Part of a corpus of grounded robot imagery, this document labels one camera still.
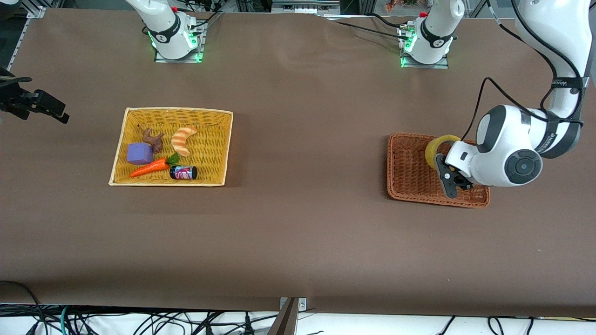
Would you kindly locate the aluminium table leg bracket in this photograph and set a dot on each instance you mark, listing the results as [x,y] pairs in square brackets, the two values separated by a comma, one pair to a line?
[288,321]

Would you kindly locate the grey box behind table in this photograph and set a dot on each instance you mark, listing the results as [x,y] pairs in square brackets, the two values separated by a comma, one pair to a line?
[302,7]

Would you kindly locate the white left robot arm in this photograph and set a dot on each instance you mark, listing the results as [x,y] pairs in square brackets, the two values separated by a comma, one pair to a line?
[507,139]

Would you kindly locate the brown toy lion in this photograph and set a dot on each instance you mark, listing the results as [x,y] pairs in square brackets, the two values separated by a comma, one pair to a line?
[154,142]

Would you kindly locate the yellow wicker basket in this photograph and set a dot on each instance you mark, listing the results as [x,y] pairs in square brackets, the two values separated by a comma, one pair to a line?
[209,139]

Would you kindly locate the yellowish clear tape roll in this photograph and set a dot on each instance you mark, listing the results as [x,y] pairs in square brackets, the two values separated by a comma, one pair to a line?
[433,146]

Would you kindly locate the purple foam cube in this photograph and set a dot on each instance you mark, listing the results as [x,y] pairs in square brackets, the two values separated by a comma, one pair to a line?
[139,153]

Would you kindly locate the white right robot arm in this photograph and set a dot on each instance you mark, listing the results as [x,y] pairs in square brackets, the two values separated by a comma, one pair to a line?
[167,32]

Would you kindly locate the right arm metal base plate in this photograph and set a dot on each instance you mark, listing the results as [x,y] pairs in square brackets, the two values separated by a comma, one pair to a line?
[179,60]

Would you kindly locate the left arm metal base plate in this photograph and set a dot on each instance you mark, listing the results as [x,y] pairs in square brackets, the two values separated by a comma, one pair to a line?
[423,66]

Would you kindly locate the toy croissant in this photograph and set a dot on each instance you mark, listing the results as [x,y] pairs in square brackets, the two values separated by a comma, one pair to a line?
[179,142]

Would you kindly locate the aluminium frame profile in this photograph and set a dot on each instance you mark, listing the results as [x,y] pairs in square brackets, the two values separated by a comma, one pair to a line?
[37,11]

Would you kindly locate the brown wicker basket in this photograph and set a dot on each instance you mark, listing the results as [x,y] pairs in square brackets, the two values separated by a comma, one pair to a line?
[409,177]

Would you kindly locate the dark soda can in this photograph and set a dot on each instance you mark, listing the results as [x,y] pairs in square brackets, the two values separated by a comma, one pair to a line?
[184,173]

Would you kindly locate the orange toy carrot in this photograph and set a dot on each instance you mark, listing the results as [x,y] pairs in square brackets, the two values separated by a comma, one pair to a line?
[149,168]

